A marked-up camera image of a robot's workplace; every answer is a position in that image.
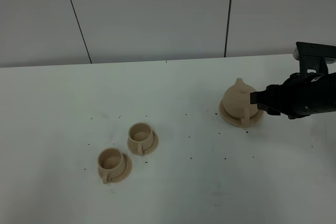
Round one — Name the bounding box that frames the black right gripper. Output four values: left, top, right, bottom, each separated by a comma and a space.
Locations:
250, 73, 335, 119

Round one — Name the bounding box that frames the brown teapot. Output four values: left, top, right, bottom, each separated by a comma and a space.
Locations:
221, 78, 258, 123

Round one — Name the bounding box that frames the brown teapot saucer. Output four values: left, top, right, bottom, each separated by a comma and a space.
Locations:
219, 102, 264, 128

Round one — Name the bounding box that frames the rear cup saucer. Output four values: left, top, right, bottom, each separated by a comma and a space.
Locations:
127, 131, 159, 156

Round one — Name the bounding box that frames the cup saucer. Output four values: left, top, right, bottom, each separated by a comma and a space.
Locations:
127, 131, 159, 156
98, 154, 132, 184

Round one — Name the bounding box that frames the rear brown teacup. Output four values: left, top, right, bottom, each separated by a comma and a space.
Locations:
128, 122, 153, 142

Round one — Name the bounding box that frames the brown teacup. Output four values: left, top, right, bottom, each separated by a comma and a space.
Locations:
97, 148, 126, 184
128, 122, 153, 142

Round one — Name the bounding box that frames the front cup saucer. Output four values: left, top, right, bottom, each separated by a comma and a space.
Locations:
98, 154, 132, 184

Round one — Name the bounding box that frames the front brown teacup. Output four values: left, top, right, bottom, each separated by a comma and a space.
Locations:
97, 148, 126, 184

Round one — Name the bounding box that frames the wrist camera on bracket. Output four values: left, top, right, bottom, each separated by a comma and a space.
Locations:
293, 41, 335, 76

